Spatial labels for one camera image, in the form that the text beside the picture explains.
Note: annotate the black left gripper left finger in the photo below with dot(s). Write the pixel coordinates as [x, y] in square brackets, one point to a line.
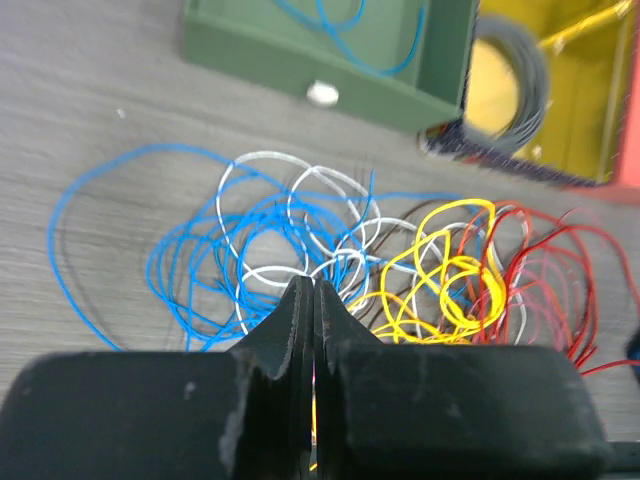
[244, 413]

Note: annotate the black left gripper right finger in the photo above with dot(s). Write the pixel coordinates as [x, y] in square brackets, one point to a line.
[447, 412]

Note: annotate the orange plastic tray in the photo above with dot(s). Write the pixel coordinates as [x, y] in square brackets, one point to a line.
[623, 187]

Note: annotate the green plastic tray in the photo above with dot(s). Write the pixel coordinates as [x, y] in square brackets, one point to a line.
[399, 64]

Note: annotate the yellow metal tin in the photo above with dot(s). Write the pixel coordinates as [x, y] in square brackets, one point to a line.
[546, 90]

